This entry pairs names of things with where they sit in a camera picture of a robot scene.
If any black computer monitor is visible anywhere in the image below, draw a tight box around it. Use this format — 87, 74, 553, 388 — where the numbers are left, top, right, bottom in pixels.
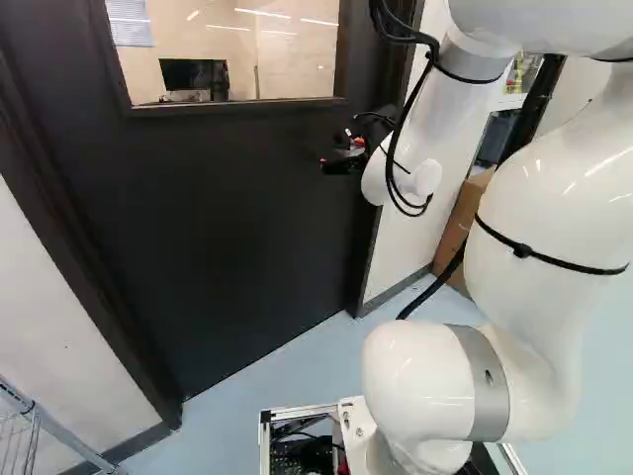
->
157, 57, 230, 94

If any black door with window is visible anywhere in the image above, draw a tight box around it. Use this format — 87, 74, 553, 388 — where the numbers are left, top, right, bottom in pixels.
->
0, 0, 427, 432

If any brown cardboard box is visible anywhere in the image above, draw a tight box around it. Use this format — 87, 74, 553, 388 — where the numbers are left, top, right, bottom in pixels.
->
431, 166, 498, 299

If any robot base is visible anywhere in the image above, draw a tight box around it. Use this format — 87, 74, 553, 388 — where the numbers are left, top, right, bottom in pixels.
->
257, 395, 536, 475

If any metal wire rack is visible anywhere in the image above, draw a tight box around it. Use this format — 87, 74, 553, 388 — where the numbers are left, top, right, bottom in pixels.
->
0, 374, 131, 475

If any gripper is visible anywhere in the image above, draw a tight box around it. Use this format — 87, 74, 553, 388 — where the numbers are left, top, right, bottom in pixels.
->
319, 126, 371, 177

